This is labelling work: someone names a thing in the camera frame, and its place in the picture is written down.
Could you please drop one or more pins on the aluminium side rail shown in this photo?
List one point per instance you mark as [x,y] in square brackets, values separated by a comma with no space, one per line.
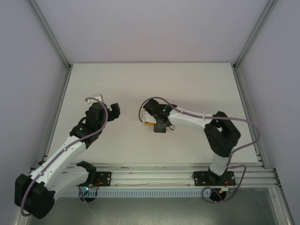
[55,112]
[251,117]

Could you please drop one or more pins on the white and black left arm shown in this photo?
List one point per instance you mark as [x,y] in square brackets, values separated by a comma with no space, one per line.
[63,157]

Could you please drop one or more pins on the aluminium frame beam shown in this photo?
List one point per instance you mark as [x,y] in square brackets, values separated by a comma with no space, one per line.
[17,220]
[282,206]

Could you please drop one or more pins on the aluminium front mounting rail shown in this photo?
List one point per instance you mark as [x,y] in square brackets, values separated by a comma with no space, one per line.
[152,175]

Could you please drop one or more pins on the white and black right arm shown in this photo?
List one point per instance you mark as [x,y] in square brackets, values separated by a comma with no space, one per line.
[225,138]

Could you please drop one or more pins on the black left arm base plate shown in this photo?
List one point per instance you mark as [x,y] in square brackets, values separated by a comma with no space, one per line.
[104,178]

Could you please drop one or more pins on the grey metal panel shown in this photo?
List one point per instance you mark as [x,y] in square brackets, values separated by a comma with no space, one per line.
[152,211]

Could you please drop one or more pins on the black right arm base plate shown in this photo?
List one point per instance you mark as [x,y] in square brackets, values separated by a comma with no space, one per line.
[199,178]

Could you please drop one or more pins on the aluminium frame post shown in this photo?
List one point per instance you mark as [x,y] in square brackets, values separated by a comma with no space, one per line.
[52,35]
[252,35]

